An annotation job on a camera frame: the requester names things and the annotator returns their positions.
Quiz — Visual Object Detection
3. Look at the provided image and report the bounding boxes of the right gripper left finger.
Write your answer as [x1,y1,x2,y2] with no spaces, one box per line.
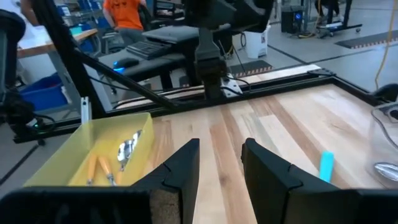
[133,139,200,224]

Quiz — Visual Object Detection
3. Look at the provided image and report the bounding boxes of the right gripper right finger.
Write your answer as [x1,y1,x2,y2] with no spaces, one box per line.
[241,138,358,224]

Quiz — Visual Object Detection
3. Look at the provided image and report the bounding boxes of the orange handle spoon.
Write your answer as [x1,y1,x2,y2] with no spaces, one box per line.
[115,129,143,186]
[86,153,98,186]

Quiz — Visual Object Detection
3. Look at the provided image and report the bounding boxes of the teal handle spoon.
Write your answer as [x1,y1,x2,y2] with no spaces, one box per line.
[374,161,398,183]
[318,151,336,184]

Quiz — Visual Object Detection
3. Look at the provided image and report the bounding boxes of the blue storage bin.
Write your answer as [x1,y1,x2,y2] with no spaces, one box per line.
[19,73,70,112]

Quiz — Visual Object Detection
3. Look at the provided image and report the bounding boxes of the yellow plastic bin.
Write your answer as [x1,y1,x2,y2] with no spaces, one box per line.
[24,111,155,187]

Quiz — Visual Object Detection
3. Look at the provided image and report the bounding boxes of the wooden desk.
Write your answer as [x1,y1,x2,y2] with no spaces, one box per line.
[17,27,100,60]

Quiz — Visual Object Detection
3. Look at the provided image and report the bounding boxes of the clear plastic bin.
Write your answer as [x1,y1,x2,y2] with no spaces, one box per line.
[368,101,398,189]

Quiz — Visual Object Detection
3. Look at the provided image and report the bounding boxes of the black computer mouse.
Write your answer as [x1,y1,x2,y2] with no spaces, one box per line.
[112,57,140,75]

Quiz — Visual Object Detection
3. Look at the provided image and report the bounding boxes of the black desk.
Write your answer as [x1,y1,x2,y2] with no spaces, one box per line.
[98,43,201,94]

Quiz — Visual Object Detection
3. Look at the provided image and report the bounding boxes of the black striped edge floor mat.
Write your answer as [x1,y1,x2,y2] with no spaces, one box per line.
[335,29,398,50]
[229,59,275,79]

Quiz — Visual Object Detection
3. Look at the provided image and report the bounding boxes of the black keyboard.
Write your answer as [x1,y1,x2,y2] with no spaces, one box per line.
[126,39,172,60]

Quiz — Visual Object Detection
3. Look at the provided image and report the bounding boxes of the person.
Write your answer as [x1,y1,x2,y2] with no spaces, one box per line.
[101,0,147,46]

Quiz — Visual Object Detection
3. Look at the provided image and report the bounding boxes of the black closed laptop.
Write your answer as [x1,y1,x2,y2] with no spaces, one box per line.
[141,24,201,45]

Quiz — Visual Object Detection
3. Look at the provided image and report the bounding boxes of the white bucket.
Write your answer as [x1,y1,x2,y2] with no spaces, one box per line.
[243,24,272,60]

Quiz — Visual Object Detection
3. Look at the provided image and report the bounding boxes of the black computer tower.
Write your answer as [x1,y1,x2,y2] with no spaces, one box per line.
[280,4,307,34]

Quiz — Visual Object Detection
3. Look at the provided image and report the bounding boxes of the black rolling stand base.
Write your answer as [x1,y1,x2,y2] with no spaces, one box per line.
[317,18,363,40]

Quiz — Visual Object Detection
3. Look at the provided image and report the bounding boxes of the white metal bracket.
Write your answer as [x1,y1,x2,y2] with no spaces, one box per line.
[80,95,92,124]

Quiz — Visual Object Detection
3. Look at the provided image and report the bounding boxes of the yellow power cable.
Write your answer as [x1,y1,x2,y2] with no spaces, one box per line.
[374,0,398,91]

